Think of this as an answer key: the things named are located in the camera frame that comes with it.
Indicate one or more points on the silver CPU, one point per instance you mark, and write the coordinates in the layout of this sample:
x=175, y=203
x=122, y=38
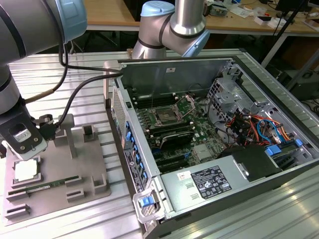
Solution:
x=27, y=170

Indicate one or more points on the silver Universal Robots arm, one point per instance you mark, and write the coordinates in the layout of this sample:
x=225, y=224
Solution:
x=30, y=30

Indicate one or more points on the black RAM slot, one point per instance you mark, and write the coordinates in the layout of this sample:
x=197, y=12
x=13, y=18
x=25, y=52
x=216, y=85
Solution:
x=152, y=96
x=153, y=100
x=169, y=125
x=172, y=130

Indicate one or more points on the black expansion slot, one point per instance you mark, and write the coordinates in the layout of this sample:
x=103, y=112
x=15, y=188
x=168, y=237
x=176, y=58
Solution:
x=174, y=166
x=170, y=158

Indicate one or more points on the CPU socket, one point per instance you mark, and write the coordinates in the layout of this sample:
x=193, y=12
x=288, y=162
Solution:
x=167, y=115

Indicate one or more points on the green RAM stick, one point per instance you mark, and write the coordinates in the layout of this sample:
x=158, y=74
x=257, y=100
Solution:
x=53, y=184

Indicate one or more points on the grey parts rack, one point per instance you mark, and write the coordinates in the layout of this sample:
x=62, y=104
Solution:
x=74, y=174

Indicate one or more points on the blue case latch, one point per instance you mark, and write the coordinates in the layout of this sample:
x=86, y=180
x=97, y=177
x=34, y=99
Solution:
x=145, y=201

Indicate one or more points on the thin metal locking lever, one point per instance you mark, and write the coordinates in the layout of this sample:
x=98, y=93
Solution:
x=152, y=103

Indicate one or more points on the wooden desk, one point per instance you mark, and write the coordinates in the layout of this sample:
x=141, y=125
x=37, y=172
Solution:
x=112, y=17

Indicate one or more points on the silver power supply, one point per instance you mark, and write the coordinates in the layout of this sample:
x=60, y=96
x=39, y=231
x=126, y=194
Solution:
x=179, y=189

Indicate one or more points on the silver chipset heat sink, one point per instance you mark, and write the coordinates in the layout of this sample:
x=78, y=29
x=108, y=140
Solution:
x=202, y=152

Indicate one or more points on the green motherboard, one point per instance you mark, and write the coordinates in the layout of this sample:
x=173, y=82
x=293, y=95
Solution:
x=207, y=134

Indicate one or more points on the open PC case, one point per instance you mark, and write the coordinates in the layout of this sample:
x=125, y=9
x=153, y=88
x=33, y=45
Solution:
x=224, y=199

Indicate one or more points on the perforated metal drive cage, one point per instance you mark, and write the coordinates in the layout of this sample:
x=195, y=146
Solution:
x=224, y=97

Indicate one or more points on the black plastic shroud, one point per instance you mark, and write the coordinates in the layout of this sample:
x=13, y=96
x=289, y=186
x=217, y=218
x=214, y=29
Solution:
x=256, y=164

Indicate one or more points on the black stand pole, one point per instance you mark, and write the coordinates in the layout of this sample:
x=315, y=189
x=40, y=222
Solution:
x=286, y=17

